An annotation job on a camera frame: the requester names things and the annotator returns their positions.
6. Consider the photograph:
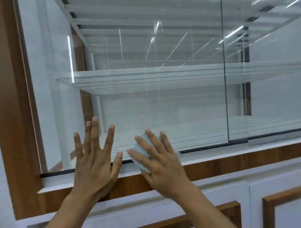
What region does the person's right hand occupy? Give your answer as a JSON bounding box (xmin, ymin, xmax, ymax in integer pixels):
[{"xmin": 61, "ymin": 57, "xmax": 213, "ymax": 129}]
[{"xmin": 126, "ymin": 129, "xmax": 196, "ymax": 201}]

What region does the person's left hand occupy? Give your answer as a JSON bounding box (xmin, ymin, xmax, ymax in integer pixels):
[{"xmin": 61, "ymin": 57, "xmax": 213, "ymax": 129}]
[{"xmin": 70, "ymin": 116, "xmax": 123, "ymax": 200}]

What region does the light blue cleaning cloth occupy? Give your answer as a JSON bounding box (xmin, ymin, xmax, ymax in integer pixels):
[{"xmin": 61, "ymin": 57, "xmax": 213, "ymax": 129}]
[{"xmin": 129, "ymin": 133, "xmax": 181, "ymax": 174}]

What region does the wooden framed display cabinet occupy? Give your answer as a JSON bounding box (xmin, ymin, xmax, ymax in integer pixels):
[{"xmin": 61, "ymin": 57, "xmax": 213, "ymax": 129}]
[{"xmin": 0, "ymin": 0, "xmax": 301, "ymax": 228}]

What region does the white cabinet door wooden trim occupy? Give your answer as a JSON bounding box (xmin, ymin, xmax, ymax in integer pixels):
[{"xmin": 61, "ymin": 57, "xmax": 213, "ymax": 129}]
[
  {"xmin": 27, "ymin": 181, "xmax": 250, "ymax": 228},
  {"xmin": 249, "ymin": 168, "xmax": 301, "ymax": 228}
]

